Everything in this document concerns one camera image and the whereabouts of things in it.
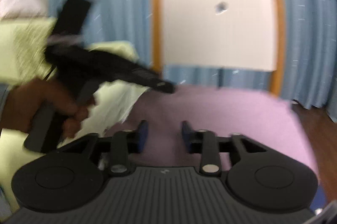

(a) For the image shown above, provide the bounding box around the blue curtain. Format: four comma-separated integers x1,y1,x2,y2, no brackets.
49,0,337,110

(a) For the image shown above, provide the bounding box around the purple sleeveless top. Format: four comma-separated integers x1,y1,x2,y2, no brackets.
100,84,318,170

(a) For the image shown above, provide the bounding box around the wooden chair with white panels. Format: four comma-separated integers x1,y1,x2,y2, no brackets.
151,0,288,97

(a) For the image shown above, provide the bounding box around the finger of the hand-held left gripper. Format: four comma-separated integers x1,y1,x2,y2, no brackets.
126,61,176,95

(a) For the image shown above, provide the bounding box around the checked bed sheet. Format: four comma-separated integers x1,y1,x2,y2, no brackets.
0,16,149,211

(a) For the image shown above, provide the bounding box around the person's left hand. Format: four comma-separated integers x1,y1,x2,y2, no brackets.
5,77,89,139

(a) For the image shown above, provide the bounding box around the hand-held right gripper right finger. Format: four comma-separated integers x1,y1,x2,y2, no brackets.
181,121,269,175

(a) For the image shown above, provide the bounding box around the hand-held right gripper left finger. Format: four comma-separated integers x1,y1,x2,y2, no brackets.
55,119,149,175

